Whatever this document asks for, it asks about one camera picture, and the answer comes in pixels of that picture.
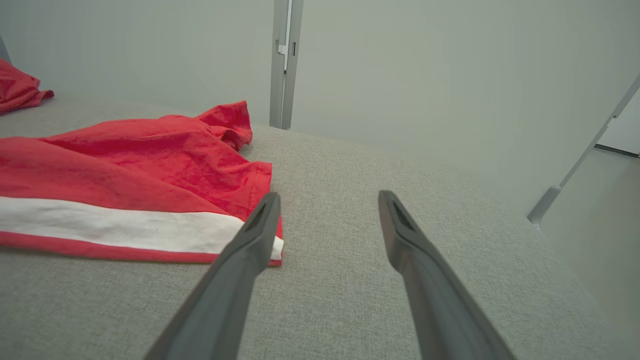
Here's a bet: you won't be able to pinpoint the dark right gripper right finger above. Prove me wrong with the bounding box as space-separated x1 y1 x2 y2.
378 189 517 360

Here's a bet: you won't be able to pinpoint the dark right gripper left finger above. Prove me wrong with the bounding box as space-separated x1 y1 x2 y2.
144 191 282 360

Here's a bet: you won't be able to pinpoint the red white-striped shorts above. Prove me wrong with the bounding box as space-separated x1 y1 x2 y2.
0 100 285 266

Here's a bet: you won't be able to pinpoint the red white jersey shirt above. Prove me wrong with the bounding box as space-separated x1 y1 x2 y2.
0 59 55 116

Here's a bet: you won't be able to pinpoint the grey slanted frame leg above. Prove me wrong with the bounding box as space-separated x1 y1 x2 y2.
527 75 640 226

